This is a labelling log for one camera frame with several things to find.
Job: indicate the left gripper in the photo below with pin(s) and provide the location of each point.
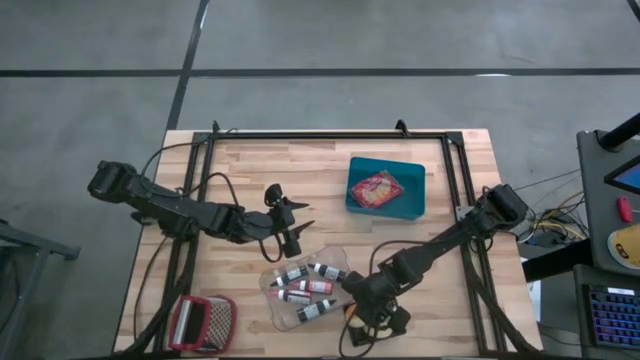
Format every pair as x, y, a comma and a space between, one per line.
275, 220

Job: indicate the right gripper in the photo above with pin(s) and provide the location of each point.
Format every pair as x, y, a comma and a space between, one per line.
372, 297

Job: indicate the red snack packet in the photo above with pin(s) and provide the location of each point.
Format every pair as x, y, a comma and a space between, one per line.
376, 189

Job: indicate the clear plastic bin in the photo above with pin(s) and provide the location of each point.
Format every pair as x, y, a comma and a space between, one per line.
280, 320

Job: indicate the teal plastic bin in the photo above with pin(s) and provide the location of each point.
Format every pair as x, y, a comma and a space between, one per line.
412, 195

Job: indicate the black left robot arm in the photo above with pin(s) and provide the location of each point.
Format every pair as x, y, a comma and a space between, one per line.
170, 202

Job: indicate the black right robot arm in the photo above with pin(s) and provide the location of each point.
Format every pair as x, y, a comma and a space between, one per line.
440, 247

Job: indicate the black slotted plastic basket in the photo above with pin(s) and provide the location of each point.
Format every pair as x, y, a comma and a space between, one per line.
361, 341

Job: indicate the red metal box grater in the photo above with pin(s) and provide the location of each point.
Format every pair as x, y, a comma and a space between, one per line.
200, 325

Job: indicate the black flat bar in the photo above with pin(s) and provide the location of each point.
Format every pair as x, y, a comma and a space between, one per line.
555, 260

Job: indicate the grey cart top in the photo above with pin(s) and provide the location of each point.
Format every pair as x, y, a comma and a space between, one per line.
592, 200

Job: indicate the backlit keyboard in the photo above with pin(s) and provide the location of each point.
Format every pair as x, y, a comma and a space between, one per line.
615, 320

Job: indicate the yellow round case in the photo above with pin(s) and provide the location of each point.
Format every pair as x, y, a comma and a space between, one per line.
631, 240

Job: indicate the red computer mouse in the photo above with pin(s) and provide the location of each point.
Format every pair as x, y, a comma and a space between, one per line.
625, 210

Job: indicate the grey metal stand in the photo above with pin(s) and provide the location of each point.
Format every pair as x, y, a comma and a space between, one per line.
30, 245

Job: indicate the tablet screen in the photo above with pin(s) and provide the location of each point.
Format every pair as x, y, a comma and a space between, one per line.
631, 177

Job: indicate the black pole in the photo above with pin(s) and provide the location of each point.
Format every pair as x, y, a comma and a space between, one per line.
620, 132

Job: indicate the black metal table frame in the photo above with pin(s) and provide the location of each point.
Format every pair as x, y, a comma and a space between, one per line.
325, 135

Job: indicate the grey metal mount plate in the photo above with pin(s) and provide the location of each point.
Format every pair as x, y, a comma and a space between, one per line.
464, 213

